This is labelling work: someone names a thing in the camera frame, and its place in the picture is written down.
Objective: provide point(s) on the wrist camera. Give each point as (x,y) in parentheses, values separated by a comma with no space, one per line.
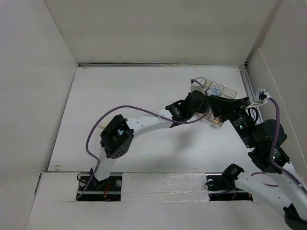
(259,98)
(198,84)

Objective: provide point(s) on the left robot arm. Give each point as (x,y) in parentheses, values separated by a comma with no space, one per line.
(118,135)

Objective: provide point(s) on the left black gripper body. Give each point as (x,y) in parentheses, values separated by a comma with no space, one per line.
(202,108)

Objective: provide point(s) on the aluminium rail right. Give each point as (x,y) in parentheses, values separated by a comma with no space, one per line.
(247,83)

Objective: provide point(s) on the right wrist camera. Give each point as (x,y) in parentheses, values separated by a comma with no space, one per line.
(259,98)

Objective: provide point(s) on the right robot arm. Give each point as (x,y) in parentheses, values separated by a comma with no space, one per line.
(265,140)

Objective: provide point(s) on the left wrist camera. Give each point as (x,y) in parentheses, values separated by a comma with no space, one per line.
(198,84)

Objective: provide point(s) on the yellow highlighter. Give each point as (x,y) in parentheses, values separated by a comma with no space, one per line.
(102,126)

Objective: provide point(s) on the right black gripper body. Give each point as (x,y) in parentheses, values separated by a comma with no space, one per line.
(237,104)

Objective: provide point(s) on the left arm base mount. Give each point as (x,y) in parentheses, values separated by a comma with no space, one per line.
(107,190)

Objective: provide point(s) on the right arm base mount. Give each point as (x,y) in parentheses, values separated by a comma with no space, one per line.
(221,185)

